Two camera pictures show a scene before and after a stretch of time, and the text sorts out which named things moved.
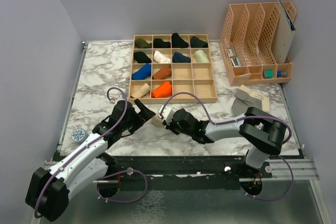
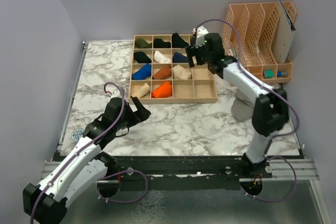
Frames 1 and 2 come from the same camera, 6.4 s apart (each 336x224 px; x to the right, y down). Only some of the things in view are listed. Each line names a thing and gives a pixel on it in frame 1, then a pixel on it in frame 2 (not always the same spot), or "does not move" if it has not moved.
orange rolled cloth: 163,91 does not move
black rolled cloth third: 177,42 does not move
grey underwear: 243,101 does not move
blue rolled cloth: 144,72 does not move
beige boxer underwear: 157,121 -> 180,73
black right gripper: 169,125 -> 192,51
